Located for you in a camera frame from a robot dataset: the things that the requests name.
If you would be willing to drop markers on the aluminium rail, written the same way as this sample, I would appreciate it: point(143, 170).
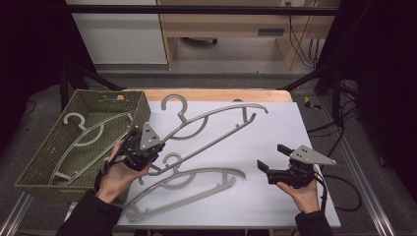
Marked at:
point(370, 196)
point(14, 214)

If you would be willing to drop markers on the light wooden desk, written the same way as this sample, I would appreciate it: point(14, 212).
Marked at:
point(223, 24)

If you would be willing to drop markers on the black metal stand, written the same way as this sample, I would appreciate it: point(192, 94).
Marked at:
point(64, 88)
point(336, 95)

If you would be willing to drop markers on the black curtain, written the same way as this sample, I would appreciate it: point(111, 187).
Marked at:
point(29, 49)
point(387, 65)

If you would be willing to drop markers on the person's left hand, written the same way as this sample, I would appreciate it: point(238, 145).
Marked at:
point(118, 180)

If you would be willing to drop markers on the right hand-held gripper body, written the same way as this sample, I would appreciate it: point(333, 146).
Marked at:
point(311, 157)

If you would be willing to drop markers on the black horizontal frame bar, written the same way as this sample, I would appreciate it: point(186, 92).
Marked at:
point(196, 10)

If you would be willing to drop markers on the wooden table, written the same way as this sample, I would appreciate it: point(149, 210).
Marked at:
point(213, 95)

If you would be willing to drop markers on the white table mat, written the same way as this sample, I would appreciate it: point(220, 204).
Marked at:
point(278, 131)

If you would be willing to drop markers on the olive green woven basket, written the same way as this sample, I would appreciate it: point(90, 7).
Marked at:
point(105, 144)

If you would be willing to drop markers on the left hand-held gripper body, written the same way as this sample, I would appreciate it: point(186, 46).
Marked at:
point(149, 137)

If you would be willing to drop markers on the yellow and black floor marker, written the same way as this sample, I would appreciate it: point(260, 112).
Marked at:
point(308, 102)

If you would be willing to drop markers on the white cabinet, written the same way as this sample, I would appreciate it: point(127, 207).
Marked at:
point(121, 36)

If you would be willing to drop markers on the grey plastic clothes hanger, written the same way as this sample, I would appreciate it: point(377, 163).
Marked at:
point(183, 200)
point(74, 114)
point(175, 96)

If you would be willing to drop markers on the person's right hand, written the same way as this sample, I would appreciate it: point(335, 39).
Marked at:
point(306, 200)

